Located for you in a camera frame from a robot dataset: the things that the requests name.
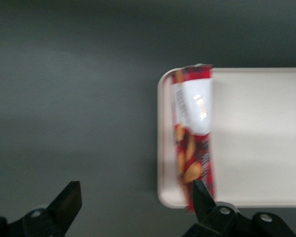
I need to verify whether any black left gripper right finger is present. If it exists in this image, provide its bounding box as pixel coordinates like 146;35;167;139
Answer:
185;179;296;237

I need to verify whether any red cookie box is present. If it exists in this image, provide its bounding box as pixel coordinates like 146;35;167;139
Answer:
170;63;218;215

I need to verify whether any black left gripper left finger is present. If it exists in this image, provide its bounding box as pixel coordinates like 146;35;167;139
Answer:
0;180;83;237

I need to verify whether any beige plastic tray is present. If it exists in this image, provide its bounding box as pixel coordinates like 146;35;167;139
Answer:
156;66;296;209

